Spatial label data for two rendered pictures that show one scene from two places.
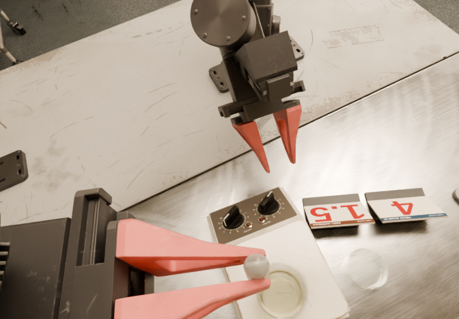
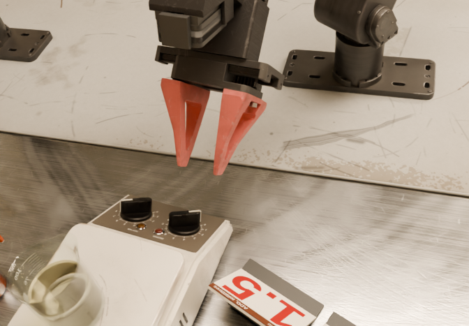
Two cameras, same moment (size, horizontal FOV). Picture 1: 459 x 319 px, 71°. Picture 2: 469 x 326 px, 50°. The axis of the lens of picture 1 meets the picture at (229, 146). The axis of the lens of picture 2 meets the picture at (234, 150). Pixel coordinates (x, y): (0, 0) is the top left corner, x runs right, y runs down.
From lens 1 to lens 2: 0.27 m
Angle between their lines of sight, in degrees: 24
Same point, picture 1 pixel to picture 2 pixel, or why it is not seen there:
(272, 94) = (163, 33)
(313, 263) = (143, 306)
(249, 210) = (163, 217)
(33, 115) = (91, 8)
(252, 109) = (184, 65)
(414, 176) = not seen: outside the picture
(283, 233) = (149, 253)
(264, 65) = not seen: outside the picture
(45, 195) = (31, 85)
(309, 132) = (340, 193)
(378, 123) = (449, 242)
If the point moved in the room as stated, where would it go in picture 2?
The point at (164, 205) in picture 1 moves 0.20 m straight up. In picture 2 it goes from (109, 163) to (47, 34)
